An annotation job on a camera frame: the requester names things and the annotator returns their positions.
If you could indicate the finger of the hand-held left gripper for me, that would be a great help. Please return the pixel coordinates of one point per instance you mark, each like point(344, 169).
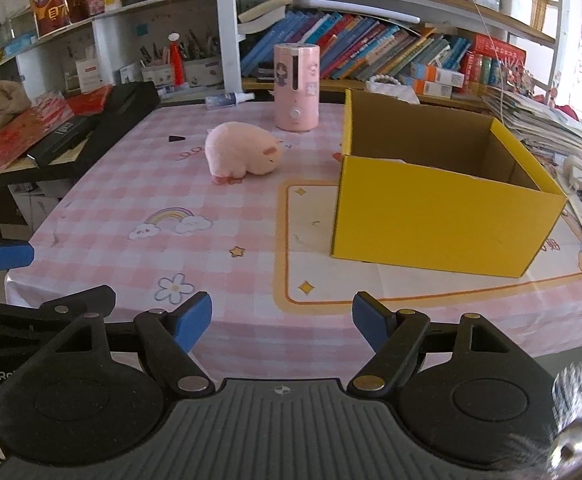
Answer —
point(71, 302)
point(1, 257)

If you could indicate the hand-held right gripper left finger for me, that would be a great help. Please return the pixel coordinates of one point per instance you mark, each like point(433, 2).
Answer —
point(193, 320)

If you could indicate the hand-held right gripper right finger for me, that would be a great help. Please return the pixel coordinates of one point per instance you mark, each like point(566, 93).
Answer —
point(373, 320)

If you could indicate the yellow cardboard box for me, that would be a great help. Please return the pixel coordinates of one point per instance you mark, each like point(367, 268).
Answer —
point(421, 220)

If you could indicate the pink plush pig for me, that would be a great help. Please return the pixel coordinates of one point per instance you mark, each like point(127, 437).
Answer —
point(241, 150)

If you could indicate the red packet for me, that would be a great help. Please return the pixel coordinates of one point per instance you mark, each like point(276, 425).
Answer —
point(16, 130)

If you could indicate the black flat box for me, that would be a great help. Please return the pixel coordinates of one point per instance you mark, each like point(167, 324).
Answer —
point(61, 140)

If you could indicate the pink checked tablecloth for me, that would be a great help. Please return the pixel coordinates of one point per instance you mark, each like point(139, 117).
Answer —
point(146, 185)

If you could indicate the beige cloth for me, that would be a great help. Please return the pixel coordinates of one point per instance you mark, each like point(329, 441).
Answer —
point(1, 105)

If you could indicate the small black cone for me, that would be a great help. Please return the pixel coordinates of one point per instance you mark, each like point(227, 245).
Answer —
point(177, 139)

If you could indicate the black ribbed case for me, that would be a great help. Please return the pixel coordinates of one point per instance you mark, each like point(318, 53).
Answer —
point(131, 105)

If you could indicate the white box with red label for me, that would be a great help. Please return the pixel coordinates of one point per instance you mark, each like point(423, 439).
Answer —
point(89, 75)

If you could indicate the black chair seat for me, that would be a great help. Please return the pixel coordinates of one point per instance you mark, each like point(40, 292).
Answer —
point(581, 360)

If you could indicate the white spray bottle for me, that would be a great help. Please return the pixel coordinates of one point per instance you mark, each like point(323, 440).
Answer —
point(226, 100)

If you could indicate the white quilted box with beads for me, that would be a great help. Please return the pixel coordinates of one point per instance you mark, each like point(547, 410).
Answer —
point(391, 92)

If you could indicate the pink humidifier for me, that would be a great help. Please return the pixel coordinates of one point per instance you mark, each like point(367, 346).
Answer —
point(296, 95)

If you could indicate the orange and white carton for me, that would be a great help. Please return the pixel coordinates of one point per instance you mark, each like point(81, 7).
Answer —
point(428, 88)
point(438, 74)

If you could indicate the white box of pens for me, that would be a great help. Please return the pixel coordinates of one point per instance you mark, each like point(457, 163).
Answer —
point(201, 72)

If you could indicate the red tassel ornament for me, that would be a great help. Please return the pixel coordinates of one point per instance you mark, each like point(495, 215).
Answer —
point(177, 65)

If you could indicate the stack of papers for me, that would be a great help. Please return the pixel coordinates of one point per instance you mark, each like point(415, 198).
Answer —
point(536, 120)

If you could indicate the row of books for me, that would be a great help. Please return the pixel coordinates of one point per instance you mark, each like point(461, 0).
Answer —
point(361, 42)

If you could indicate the white bookshelf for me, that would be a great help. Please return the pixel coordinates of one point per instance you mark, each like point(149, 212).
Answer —
point(226, 35)

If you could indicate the red books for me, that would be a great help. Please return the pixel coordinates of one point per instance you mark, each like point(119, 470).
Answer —
point(496, 50)

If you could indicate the white pen holder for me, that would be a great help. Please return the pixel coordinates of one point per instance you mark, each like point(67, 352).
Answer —
point(516, 2)

